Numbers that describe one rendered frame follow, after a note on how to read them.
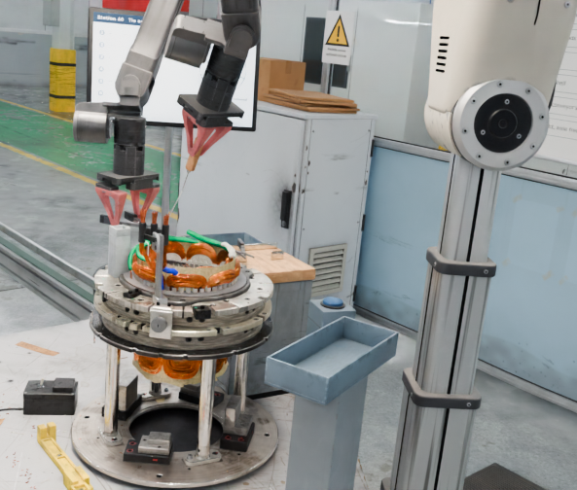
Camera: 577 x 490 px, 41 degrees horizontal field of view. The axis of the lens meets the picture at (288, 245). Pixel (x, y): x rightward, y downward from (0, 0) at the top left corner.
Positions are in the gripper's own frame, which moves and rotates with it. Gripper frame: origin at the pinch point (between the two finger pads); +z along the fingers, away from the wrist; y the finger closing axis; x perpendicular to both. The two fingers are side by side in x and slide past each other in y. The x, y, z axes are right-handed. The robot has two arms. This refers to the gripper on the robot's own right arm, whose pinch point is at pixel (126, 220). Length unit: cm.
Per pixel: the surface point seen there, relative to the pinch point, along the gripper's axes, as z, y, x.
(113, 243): 1.3, 9.2, 6.9
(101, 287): 7.3, 14.4, 10.3
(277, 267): 10.9, -27.6, 16.1
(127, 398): 32.5, 5.5, 8.0
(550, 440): 120, -208, 33
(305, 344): 11.5, -0.7, 42.8
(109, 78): -18, -58, -75
